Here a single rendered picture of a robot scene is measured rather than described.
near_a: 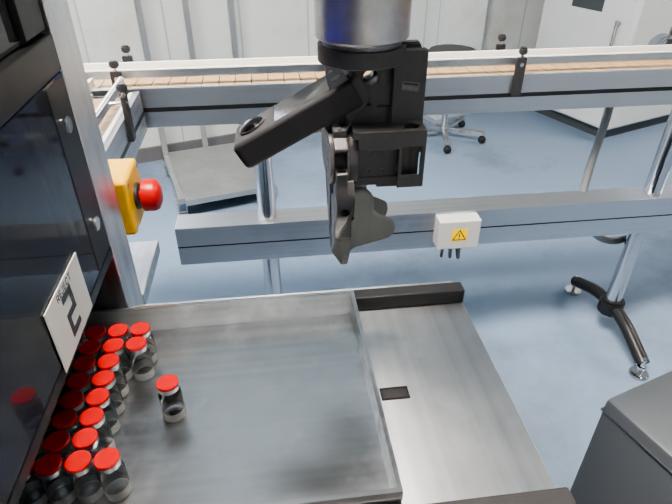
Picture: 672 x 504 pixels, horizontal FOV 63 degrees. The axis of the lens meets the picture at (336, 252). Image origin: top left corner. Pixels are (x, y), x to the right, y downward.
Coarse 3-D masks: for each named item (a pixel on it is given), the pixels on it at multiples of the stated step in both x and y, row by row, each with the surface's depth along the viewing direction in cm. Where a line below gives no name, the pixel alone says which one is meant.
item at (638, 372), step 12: (576, 276) 208; (576, 288) 212; (588, 288) 197; (600, 288) 193; (600, 300) 187; (624, 300) 186; (600, 312) 188; (612, 312) 184; (624, 312) 182; (624, 324) 179; (624, 336) 178; (636, 336) 176; (636, 348) 174; (636, 360) 173; (648, 360) 172; (636, 372) 175
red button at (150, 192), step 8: (144, 184) 66; (152, 184) 66; (144, 192) 65; (152, 192) 66; (160, 192) 67; (144, 200) 66; (152, 200) 66; (160, 200) 67; (144, 208) 66; (152, 208) 67
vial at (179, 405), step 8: (160, 392) 50; (168, 392) 50; (176, 392) 51; (160, 400) 51; (168, 400) 51; (176, 400) 51; (168, 408) 51; (176, 408) 52; (184, 408) 53; (168, 416) 52; (176, 416) 52
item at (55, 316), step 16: (80, 272) 48; (64, 288) 44; (80, 288) 48; (64, 304) 44; (80, 304) 47; (48, 320) 41; (64, 320) 44; (64, 336) 43; (80, 336) 47; (64, 352) 43; (64, 368) 43
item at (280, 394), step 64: (128, 320) 62; (192, 320) 63; (256, 320) 65; (320, 320) 65; (128, 384) 57; (192, 384) 57; (256, 384) 57; (320, 384) 57; (128, 448) 50; (192, 448) 50; (256, 448) 50; (320, 448) 50; (384, 448) 48
